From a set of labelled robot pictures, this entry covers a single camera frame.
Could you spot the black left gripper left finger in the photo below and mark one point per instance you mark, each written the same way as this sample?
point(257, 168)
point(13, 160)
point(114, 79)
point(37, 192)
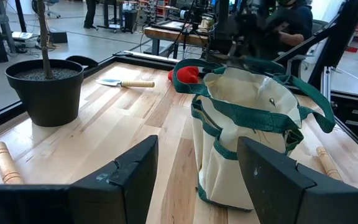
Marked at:
point(129, 186)

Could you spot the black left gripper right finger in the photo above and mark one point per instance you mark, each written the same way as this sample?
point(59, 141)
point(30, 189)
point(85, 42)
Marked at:
point(275, 186)

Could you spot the cream green gardening bag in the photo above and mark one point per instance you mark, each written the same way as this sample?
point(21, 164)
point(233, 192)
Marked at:
point(228, 161)

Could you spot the red gardening glove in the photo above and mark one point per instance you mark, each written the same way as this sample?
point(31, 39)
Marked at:
point(186, 75)

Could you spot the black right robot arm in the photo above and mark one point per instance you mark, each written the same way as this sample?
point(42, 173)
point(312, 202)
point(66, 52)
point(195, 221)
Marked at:
point(224, 34)

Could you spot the silver aluminium extrusion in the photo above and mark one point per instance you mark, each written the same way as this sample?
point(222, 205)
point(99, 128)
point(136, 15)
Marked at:
point(326, 82)

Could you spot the potted plant in black pot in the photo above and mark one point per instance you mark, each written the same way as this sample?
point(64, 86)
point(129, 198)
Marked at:
point(48, 99)

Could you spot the small black pot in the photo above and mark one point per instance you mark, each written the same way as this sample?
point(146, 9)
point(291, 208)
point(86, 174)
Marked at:
point(82, 60)

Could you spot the seated person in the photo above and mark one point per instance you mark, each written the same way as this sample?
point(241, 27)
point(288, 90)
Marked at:
point(294, 25)

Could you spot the black box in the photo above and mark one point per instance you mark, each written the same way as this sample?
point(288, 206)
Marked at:
point(58, 37)

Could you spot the standing person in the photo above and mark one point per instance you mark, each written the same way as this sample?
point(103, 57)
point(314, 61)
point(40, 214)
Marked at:
point(90, 14)

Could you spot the office chair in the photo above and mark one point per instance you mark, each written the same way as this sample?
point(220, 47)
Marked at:
point(52, 7)

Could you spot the black aluminium table frame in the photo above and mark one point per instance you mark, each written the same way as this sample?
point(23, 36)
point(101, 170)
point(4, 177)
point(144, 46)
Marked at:
point(148, 61)

